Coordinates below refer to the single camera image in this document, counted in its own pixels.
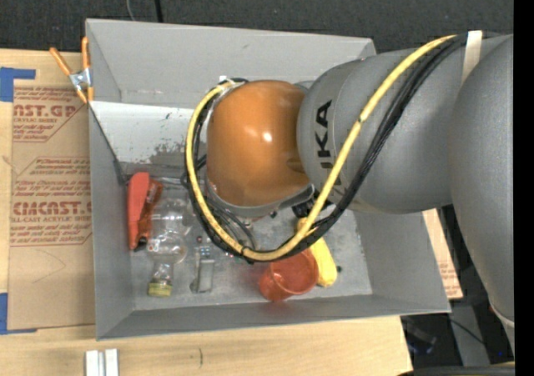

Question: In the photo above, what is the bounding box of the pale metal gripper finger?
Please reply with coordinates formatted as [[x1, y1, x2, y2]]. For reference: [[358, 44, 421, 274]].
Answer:
[[189, 245, 217, 295]]

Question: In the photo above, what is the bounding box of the clear plastic bottle, yellow cap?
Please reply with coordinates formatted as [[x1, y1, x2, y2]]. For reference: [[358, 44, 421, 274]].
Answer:
[[145, 194, 190, 298]]

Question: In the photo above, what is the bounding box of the orange plastic cup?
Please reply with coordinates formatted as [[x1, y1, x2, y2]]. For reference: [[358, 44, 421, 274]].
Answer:
[[258, 248, 320, 303]]

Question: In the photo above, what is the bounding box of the yellow banana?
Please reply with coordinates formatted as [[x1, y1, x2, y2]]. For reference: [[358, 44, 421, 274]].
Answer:
[[296, 218, 339, 288]]

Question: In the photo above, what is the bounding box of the red-orange long object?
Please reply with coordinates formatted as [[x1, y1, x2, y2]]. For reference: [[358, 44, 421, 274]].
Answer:
[[126, 171, 164, 252]]

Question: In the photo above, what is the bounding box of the brown cardboard board, red print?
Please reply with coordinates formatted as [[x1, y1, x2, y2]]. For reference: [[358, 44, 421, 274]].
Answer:
[[0, 48, 98, 332]]

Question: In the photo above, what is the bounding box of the grey metal bin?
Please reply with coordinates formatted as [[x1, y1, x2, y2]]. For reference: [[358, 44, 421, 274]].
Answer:
[[84, 18, 453, 342]]

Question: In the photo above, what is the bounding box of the black cylinder on white bracket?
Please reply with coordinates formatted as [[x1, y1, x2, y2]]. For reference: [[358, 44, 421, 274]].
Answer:
[[290, 198, 315, 218]]

